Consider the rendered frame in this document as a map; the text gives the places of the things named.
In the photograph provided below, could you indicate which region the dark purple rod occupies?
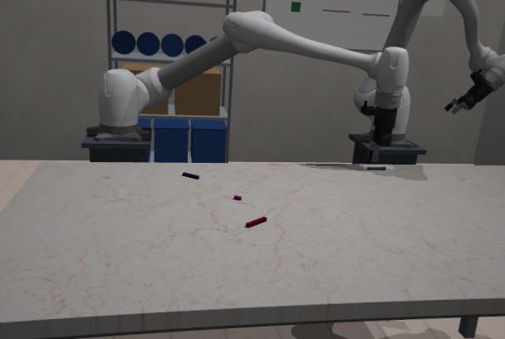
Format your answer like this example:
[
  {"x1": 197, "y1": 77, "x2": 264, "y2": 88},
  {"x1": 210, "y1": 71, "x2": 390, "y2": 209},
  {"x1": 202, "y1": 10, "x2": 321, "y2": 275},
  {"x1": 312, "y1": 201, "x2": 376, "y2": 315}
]
[{"x1": 183, "y1": 172, "x2": 199, "y2": 179}]

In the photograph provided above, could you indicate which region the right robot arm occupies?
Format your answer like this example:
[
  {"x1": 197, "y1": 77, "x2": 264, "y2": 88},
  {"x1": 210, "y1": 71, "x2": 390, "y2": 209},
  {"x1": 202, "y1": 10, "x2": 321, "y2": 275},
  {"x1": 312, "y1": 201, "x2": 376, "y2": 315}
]
[{"x1": 86, "y1": 11, "x2": 409, "y2": 141}]

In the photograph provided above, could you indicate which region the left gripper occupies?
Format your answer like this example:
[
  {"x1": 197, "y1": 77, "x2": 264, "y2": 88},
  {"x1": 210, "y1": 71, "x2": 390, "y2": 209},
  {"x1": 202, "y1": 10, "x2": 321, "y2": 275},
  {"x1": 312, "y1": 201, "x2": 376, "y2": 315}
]
[{"x1": 444, "y1": 69, "x2": 504, "y2": 114}]

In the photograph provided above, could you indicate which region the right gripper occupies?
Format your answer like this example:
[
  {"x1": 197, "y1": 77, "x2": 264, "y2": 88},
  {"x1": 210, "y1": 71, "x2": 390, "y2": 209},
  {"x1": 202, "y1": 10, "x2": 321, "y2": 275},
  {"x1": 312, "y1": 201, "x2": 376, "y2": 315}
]
[{"x1": 360, "y1": 91, "x2": 402, "y2": 161}]

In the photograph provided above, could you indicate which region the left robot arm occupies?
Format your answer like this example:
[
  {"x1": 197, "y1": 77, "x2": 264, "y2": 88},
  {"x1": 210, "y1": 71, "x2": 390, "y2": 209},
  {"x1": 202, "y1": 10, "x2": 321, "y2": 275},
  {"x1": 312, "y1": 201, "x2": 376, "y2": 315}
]
[{"x1": 354, "y1": 0, "x2": 505, "y2": 148}]

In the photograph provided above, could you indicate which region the dark red rectangular bar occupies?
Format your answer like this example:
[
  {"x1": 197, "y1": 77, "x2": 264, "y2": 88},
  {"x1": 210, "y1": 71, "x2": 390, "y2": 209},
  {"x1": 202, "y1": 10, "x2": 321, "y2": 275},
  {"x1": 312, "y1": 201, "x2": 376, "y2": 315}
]
[{"x1": 246, "y1": 217, "x2": 267, "y2": 228}]

